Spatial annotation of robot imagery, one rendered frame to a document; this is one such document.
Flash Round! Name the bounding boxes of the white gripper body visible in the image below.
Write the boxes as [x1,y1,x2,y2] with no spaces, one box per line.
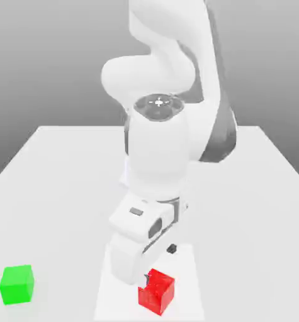
[108,231,167,286]

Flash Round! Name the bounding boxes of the small green cube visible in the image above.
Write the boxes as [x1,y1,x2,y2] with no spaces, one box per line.
[0,264,36,306]

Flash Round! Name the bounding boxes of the small red cube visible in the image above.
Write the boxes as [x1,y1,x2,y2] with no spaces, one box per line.
[138,268,176,317]

